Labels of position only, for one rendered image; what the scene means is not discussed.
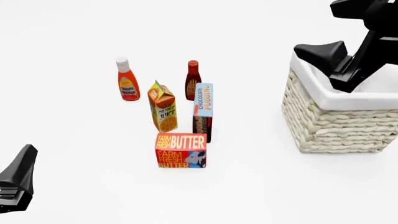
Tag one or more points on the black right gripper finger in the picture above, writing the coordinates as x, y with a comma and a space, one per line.
348, 9
326, 54

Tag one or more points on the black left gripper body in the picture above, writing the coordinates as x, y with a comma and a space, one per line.
14, 201

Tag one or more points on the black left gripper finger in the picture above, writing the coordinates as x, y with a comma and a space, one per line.
22, 168

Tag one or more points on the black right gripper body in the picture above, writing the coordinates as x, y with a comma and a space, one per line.
349, 80

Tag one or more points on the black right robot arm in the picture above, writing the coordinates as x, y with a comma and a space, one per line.
387, 18

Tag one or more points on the wicker basket with white liner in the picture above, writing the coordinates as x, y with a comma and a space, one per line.
342, 130

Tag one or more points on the red butter box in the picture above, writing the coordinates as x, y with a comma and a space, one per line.
180, 149

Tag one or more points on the chocolate pudding box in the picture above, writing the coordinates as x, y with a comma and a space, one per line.
203, 105

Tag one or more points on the tomato ketchup bottle white cap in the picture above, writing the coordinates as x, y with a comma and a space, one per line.
128, 86

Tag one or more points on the dark sauce bottle red cap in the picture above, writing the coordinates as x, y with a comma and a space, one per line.
192, 79

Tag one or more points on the orange juice carton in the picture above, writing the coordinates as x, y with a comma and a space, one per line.
163, 109

